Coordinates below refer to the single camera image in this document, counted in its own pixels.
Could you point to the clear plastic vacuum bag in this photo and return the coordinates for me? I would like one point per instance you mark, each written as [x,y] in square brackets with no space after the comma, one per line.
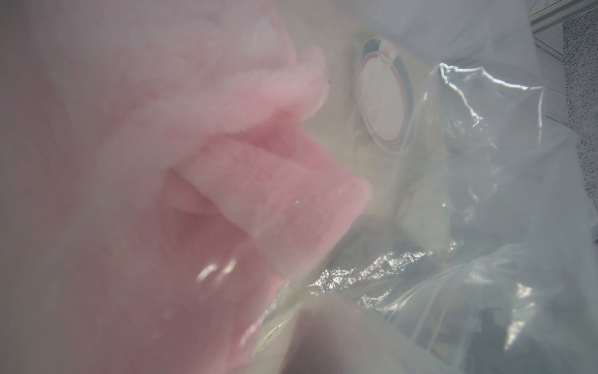
[474,253]

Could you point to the pink fluffy towel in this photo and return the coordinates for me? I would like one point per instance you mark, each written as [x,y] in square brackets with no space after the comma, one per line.
[156,185]

